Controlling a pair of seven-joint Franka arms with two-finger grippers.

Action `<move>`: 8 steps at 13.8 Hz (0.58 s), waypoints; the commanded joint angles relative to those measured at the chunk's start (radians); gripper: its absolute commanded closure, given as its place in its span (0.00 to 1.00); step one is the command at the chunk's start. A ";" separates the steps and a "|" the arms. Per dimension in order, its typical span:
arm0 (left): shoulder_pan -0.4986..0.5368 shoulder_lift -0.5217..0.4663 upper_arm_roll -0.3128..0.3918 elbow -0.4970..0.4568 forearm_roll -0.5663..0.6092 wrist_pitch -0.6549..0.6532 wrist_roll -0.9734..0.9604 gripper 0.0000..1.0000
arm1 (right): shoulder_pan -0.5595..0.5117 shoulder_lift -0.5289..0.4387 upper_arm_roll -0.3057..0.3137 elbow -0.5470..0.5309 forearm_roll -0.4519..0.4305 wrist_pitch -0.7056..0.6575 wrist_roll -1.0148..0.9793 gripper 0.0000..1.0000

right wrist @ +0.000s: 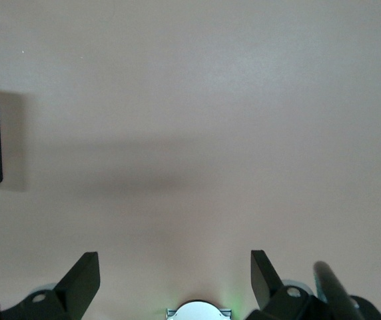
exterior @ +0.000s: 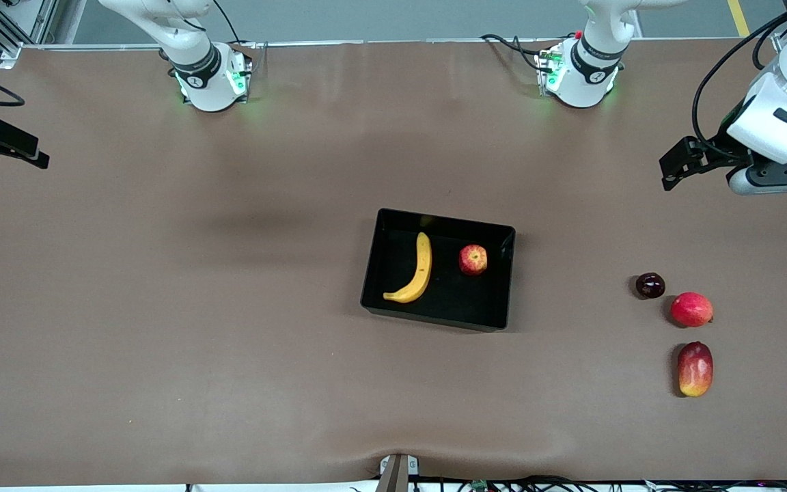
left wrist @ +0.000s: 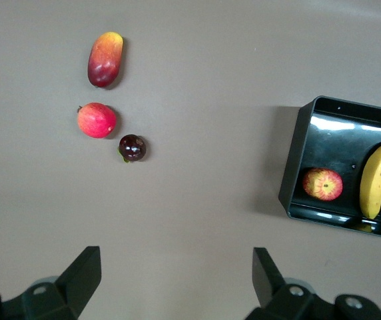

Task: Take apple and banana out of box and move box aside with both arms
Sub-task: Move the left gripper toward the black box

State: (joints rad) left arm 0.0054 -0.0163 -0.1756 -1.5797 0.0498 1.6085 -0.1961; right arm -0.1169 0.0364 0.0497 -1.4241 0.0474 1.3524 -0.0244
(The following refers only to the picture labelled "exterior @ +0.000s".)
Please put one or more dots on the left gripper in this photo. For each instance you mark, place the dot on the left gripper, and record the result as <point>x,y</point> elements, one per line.
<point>726,148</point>

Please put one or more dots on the black plastic box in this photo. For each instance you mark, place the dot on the black plastic box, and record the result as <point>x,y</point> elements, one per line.
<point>448,301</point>

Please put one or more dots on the grey camera mount clamp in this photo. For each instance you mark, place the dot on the grey camera mount clamp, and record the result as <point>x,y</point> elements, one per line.
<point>397,471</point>

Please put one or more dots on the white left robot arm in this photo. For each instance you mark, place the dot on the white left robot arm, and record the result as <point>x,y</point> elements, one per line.
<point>588,68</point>

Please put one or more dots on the round red peach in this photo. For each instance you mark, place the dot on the round red peach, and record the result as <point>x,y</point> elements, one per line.
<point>691,309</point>

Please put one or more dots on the aluminium frame post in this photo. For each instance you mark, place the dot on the aluminium frame post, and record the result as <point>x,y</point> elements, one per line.
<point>4,27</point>

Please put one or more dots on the small red apple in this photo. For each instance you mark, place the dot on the small red apple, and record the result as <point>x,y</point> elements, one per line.
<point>473,260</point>

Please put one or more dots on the brown table mat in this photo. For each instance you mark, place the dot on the brown table mat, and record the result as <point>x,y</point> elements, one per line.
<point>161,307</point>

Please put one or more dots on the red yellow mango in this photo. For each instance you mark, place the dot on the red yellow mango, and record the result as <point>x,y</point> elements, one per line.
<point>695,369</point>

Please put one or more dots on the dark red plum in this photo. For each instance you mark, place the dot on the dark red plum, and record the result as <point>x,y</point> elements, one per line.
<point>650,285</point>

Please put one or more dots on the yellow banana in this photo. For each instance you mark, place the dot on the yellow banana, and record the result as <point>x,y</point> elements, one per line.
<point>423,270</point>

